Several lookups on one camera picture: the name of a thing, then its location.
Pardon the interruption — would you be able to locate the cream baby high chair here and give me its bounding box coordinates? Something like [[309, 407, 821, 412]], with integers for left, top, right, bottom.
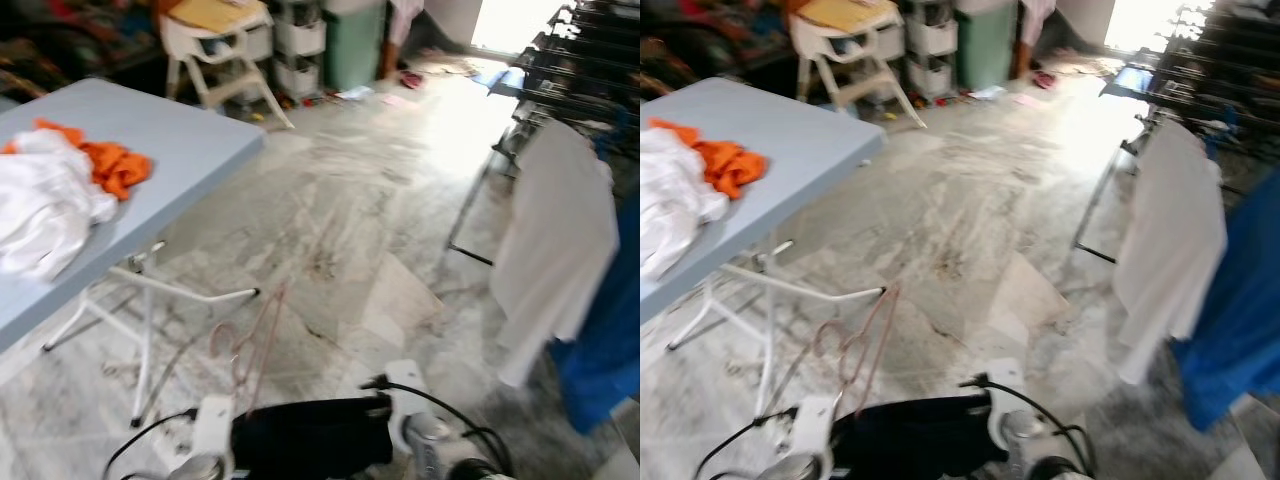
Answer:
[[158, 0, 296, 131], [790, 0, 926, 129]]

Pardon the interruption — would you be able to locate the pink clothes hanger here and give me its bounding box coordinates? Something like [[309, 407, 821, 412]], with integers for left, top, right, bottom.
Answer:
[[812, 285, 901, 416], [208, 285, 291, 416]]

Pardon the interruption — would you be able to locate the pink towel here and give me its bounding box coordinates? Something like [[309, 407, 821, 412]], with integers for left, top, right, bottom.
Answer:
[[1020, 0, 1059, 46], [390, 0, 426, 46]]

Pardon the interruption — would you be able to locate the white storage trolley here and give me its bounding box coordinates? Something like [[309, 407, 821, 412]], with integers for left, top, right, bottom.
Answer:
[[903, 0, 959, 99], [272, 0, 329, 101]]

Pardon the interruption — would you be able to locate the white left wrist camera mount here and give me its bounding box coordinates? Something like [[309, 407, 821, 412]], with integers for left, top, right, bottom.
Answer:
[[790, 393, 839, 471], [190, 395, 236, 471]]

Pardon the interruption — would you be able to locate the large white garment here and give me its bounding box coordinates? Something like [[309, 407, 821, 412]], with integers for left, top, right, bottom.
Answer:
[[490, 120, 621, 389], [1112, 120, 1229, 386]]

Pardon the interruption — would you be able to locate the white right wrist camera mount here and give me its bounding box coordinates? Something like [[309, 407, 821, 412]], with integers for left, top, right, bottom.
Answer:
[[985, 358, 1029, 449], [385, 360, 431, 451]]

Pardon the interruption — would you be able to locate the navy garment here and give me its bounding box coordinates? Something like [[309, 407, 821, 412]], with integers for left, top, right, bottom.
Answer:
[[230, 397, 393, 480], [830, 395, 993, 480]]

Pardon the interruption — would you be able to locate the green plastic storage bin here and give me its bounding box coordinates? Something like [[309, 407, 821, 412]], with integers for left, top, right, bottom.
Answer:
[[322, 0, 389, 91], [955, 0, 1021, 91]]

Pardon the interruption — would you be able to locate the black clothes drying rack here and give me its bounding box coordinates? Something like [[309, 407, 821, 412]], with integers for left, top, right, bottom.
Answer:
[[445, 0, 641, 266], [1070, 0, 1280, 266]]

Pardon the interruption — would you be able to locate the white shirt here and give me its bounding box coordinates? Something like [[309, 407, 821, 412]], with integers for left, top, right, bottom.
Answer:
[[640, 128, 731, 281], [0, 128, 119, 281]]

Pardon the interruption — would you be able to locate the grey folding table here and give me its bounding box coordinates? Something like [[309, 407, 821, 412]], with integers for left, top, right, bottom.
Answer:
[[640, 78, 888, 421], [0, 78, 266, 429]]

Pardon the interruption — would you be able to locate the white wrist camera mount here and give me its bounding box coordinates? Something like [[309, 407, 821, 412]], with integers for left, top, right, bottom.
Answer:
[[790, 393, 839, 471], [385, 360, 431, 451], [985, 358, 1029, 449], [190, 395, 236, 471]]

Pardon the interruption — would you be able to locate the orange cloth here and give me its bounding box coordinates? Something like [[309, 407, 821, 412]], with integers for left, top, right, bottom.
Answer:
[[5, 118, 153, 201], [650, 118, 769, 199]]

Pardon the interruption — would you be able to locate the blue shirt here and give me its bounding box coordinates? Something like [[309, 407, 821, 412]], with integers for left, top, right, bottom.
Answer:
[[550, 195, 641, 433], [1170, 165, 1280, 431]]

